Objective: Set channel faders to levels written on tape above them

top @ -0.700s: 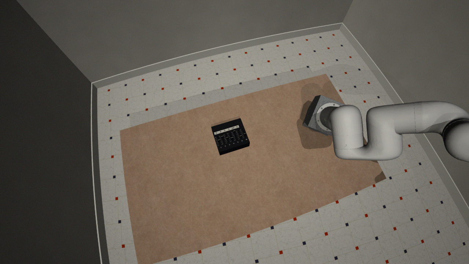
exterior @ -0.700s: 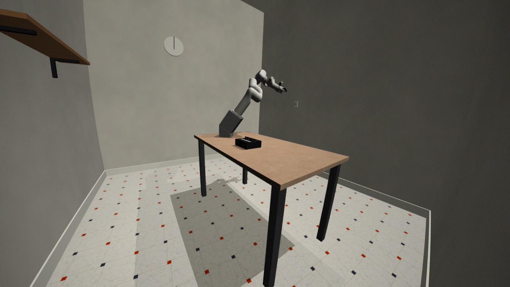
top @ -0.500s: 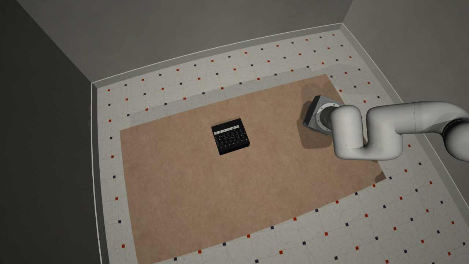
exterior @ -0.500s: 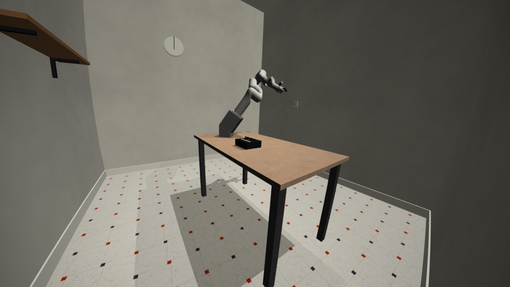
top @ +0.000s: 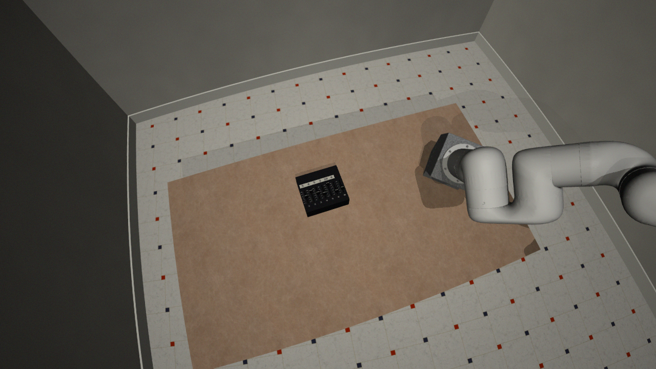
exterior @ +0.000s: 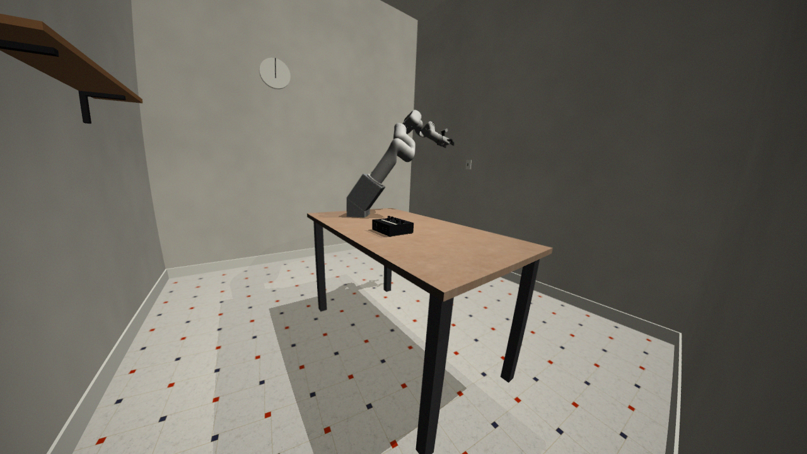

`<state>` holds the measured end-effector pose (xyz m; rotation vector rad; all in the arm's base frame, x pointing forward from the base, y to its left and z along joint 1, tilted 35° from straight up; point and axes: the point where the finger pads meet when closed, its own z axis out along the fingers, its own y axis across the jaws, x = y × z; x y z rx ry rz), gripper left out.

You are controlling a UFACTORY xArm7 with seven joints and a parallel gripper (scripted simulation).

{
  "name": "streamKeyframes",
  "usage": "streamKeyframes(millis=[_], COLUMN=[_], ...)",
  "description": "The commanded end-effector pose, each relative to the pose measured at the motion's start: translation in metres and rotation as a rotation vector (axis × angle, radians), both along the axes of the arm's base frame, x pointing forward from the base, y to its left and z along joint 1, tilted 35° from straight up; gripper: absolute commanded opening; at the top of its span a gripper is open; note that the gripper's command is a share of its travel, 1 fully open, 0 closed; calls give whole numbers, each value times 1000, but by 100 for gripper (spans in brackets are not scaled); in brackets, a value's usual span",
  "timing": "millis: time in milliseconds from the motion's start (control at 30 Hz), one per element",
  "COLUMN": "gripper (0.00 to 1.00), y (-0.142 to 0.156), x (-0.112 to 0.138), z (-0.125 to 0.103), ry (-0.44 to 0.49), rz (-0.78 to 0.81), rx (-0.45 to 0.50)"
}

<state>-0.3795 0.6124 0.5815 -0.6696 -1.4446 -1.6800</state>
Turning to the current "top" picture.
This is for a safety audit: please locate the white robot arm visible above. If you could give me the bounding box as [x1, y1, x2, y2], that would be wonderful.
[442, 141, 656, 227]

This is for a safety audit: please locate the black lighting desk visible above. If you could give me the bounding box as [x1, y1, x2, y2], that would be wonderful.
[296, 165, 350, 217]

